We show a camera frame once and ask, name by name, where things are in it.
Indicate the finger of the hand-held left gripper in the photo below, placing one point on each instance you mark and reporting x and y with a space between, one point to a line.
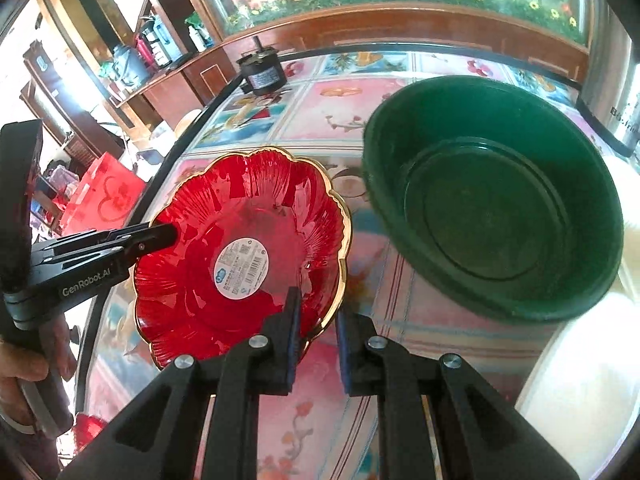
150 240

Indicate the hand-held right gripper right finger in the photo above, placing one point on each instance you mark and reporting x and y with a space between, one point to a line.
342 350

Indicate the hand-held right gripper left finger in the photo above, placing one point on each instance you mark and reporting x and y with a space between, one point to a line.
295 330

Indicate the red glass plate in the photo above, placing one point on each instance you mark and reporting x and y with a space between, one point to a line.
225 200

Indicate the green plastic basin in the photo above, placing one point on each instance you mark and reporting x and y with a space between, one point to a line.
500 200

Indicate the large white bowl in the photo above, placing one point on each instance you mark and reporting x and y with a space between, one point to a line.
585 385

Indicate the person's left hand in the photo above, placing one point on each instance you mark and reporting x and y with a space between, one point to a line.
20 365

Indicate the red gift bag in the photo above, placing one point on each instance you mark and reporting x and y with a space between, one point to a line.
100 195

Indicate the red plastic object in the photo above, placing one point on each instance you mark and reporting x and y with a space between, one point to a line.
90 430

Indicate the wooden shelf unit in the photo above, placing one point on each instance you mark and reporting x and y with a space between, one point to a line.
55 105

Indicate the blue bag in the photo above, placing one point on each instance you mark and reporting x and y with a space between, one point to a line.
122 67

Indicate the blue and black appliance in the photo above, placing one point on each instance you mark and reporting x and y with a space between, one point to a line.
160 42

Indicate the black cylindrical motor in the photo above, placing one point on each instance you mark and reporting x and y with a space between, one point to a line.
262 75

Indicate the white spray bottle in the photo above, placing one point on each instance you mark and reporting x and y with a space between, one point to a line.
197 40

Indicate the printed fruit tablecloth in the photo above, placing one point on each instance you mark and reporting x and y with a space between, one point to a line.
325 110

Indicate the wooden aquarium cabinet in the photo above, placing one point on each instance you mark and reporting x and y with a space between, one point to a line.
400 27

